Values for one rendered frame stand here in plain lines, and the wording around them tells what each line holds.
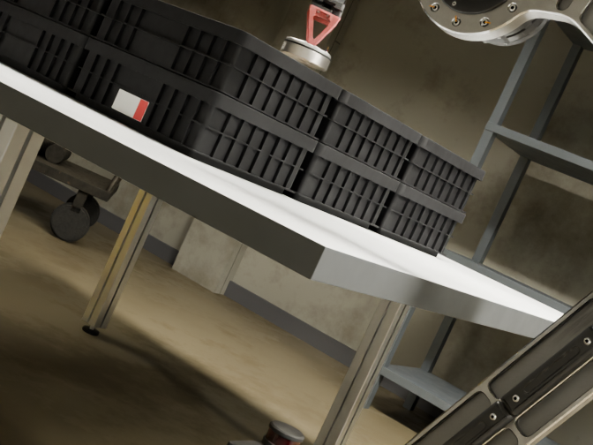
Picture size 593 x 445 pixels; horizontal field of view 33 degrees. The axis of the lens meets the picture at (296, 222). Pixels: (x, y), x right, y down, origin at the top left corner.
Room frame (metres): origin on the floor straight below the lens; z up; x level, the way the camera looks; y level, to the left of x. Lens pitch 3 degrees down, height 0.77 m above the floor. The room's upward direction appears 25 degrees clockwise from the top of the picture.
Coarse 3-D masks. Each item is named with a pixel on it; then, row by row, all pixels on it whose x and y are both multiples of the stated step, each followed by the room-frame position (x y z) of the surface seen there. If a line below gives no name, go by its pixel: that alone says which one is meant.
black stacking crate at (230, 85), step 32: (128, 32) 1.89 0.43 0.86; (160, 32) 1.83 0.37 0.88; (192, 32) 1.78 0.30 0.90; (160, 64) 1.80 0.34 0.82; (192, 64) 1.76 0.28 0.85; (224, 64) 1.72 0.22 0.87; (256, 64) 1.75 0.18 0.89; (256, 96) 1.76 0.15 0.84; (288, 96) 1.82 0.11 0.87; (320, 96) 1.89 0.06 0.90
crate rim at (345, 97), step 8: (344, 96) 1.93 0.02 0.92; (352, 96) 1.94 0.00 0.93; (352, 104) 1.95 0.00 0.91; (360, 104) 1.96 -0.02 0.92; (368, 104) 1.98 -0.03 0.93; (360, 112) 1.97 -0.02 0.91; (368, 112) 1.99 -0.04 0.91; (376, 112) 2.01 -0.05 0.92; (384, 112) 2.03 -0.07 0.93; (376, 120) 2.02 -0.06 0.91; (384, 120) 2.03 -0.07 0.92; (392, 120) 2.05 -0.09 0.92; (392, 128) 2.06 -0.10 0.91; (400, 128) 2.08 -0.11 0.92; (408, 128) 2.10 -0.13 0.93; (408, 136) 2.11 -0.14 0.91; (416, 136) 2.13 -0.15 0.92; (416, 144) 2.15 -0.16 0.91
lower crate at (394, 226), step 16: (400, 192) 2.16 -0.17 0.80; (416, 192) 2.20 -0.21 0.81; (384, 208) 2.18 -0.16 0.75; (400, 208) 2.20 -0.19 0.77; (416, 208) 2.23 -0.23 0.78; (432, 208) 2.27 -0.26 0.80; (448, 208) 2.31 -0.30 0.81; (384, 224) 2.17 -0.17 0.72; (400, 224) 2.22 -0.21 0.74; (416, 224) 2.25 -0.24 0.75; (432, 224) 2.31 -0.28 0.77; (448, 224) 2.36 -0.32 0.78; (400, 240) 2.25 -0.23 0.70; (416, 240) 2.28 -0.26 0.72; (432, 240) 2.33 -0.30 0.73
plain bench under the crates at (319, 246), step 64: (0, 64) 1.95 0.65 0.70; (0, 128) 1.45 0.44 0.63; (64, 128) 1.31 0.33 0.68; (128, 128) 1.74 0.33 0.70; (0, 192) 1.45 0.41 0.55; (192, 192) 1.19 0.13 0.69; (256, 192) 1.55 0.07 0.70; (128, 256) 3.15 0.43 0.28; (320, 256) 1.09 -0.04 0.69; (384, 256) 1.41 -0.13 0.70; (384, 320) 2.67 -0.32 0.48; (512, 320) 1.65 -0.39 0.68
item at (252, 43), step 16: (128, 0) 1.89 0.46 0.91; (144, 0) 1.87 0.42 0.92; (176, 16) 1.80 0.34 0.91; (192, 16) 1.78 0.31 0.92; (208, 32) 1.74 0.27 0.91; (224, 32) 1.72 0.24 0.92; (240, 32) 1.70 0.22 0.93; (256, 48) 1.72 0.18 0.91; (272, 48) 1.75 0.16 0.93; (288, 64) 1.79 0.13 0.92; (304, 80) 1.83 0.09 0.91; (320, 80) 1.86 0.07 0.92; (336, 96) 1.91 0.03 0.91
